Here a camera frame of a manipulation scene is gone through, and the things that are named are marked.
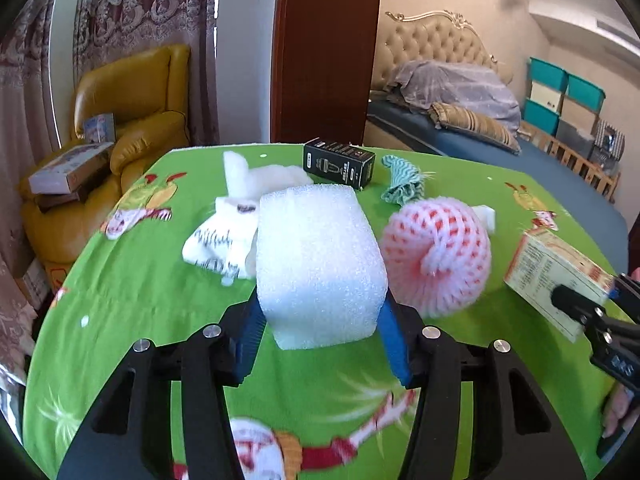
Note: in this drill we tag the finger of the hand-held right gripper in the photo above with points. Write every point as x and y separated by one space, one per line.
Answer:
627 292
575 305

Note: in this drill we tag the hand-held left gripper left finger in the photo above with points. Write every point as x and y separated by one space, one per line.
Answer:
247 337

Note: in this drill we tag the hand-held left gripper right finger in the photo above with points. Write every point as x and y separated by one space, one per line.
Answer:
395 342

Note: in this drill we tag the small yellow carton box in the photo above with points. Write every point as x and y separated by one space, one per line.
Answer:
540 270

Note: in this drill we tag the white foam block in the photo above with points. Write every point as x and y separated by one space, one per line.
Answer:
320 270

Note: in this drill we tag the red fruit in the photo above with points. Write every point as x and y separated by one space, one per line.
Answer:
440 250

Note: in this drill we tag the person's right hand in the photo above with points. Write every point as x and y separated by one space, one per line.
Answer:
617 410

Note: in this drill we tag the white printed cloth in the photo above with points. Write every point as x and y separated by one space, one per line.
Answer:
220 245

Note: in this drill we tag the green printed tablecloth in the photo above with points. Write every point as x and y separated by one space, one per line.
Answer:
150 310

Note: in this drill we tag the blue bed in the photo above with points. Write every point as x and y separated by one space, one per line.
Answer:
550 185

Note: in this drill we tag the small white foam piece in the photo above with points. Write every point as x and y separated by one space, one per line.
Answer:
487 219

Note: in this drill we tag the black white checkered bag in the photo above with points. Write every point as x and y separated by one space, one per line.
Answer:
607 137

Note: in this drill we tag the green white knit cloth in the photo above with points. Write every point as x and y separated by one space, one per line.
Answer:
405 182

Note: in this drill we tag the black carton box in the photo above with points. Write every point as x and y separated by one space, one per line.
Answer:
340 162

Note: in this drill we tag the striped pillow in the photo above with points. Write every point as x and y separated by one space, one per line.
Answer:
475 125

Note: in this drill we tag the stack of storage bins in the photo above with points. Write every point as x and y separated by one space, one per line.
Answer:
550 100

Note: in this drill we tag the flat brown box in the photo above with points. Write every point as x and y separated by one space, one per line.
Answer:
65 197

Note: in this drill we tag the grey-blue quilt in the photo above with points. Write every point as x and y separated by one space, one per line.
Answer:
460 90

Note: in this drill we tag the flat white box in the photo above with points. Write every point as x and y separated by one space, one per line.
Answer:
70 167

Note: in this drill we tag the small blue box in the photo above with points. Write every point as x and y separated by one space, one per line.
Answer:
100 127

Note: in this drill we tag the air vent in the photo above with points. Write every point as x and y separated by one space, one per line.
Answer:
620 30

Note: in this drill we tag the yellow leather armchair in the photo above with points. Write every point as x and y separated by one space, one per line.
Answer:
135 90

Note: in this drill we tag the red-brown wooden door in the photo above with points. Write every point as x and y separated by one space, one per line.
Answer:
325 50

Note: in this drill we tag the tufted beige headboard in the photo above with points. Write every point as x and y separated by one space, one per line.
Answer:
435 40

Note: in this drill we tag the beige lace curtain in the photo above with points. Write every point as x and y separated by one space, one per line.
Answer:
20 135
150 10

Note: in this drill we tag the wooden crib rail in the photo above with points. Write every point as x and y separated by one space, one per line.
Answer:
575 160

